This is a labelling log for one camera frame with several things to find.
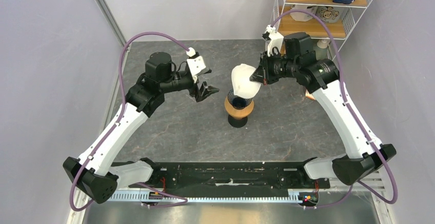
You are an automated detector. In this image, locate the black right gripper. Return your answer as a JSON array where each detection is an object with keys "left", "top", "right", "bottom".
[{"left": 250, "top": 49, "right": 299, "bottom": 85}]

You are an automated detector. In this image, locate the white paper coffee filter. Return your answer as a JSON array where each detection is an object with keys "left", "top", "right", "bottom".
[{"left": 231, "top": 64, "right": 261, "bottom": 99}]

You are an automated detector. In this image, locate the orange coffee dripper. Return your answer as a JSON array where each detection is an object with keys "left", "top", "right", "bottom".
[{"left": 224, "top": 98, "right": 254, "bottom": 128}]

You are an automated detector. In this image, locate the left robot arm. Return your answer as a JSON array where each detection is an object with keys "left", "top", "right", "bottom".
[{"left": 63, "top": 48, "right": 219, "bottom": 203}]

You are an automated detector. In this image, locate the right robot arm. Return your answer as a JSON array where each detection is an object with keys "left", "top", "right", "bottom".
[{"left": 250, "top": 31, "right": 397, "bottom": 188}]

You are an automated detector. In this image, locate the wooden holder block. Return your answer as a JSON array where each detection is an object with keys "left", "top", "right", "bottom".
[{"left": 305, "top": 90, "right": 315, "bottom": 100}]

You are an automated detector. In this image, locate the green spray bottle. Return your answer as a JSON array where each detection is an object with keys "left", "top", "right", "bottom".
[{"left": 313, "top": 39, "right": 330, "bottom": 60}]

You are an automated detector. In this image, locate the white jar with label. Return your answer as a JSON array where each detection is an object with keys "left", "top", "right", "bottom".
[{"left": 290, "top": 4, "right": 318, "bottom": 22}]

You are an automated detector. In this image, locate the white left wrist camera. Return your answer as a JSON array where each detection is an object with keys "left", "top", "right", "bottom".
[{"left": 186, "top": 47, "right": 209, "bottom": 83}]

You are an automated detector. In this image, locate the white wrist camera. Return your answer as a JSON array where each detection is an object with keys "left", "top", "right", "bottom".
[
  {"left": 262, "top": 25, "right": 284, "bottom": 57},
  {"left": 186, "top": 47, "right": 209, "bottom": 83}
]

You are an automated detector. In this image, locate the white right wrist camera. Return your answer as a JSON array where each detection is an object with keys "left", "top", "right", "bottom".
[{"left": 262, "top": 25, "right": 284, "bottom": 57}]

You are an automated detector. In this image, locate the white wire shelf rack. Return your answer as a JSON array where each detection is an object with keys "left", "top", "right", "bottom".
[{"left": 270, "top": 0, "right": 373, "bottom": 51}]

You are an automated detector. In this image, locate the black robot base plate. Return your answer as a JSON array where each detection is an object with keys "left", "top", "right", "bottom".
[{"left": 112, "top": 160, "right": 330, "bottom": 199}]

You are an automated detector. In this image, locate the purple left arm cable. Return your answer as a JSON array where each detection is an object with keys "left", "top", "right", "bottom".
[{"left": 69, "top": 31, "right": 196, "bottom": 212}]

